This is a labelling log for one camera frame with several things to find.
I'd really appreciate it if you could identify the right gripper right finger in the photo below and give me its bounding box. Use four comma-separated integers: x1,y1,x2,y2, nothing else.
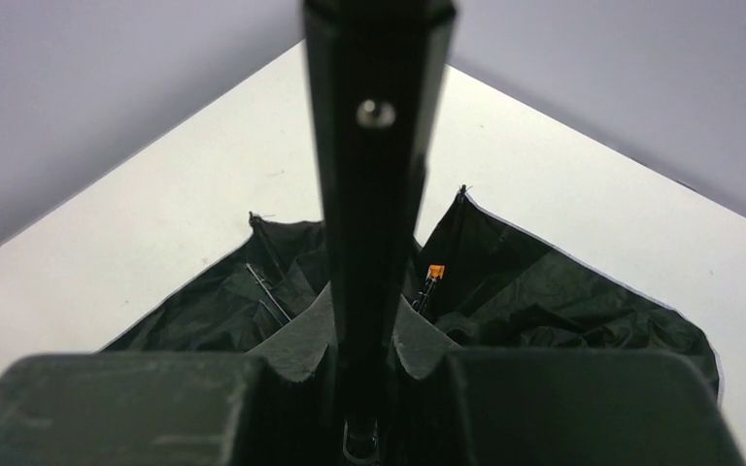
391,302,744,465

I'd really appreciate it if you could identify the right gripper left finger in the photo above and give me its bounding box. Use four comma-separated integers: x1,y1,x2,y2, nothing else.
0,291,338,465

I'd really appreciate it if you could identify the purple umbrella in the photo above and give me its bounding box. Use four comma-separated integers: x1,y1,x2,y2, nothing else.
99,0,723,466

